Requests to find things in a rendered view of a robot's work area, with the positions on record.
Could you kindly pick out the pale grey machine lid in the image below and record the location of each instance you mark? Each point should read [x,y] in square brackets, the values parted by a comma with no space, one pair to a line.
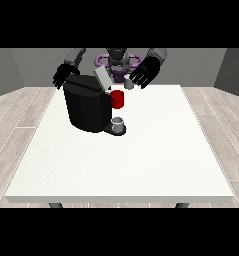
[102,78]

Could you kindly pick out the small grey cup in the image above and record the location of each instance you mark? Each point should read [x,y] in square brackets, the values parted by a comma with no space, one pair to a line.
[118,124]

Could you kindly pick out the grey robot trunk purple rings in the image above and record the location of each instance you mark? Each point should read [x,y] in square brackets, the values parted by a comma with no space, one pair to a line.
[117,60]

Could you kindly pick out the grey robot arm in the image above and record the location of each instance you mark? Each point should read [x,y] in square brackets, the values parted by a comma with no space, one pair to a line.
[157,53]
[74,56]

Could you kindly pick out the black coffee machine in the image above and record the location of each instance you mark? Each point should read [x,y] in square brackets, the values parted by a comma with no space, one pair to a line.
[87,105]

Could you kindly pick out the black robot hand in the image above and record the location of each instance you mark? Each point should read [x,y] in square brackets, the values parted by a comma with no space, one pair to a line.
[146,71]
[62,75]

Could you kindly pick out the dark table leg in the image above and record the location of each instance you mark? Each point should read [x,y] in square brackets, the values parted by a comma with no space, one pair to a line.
[55,205]
[182,205]

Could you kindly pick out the red pod holder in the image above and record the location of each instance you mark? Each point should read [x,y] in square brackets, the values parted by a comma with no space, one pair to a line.
[117,99]

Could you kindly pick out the small grey coffee pod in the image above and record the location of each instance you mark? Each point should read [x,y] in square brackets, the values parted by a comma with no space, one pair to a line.
[128,83]

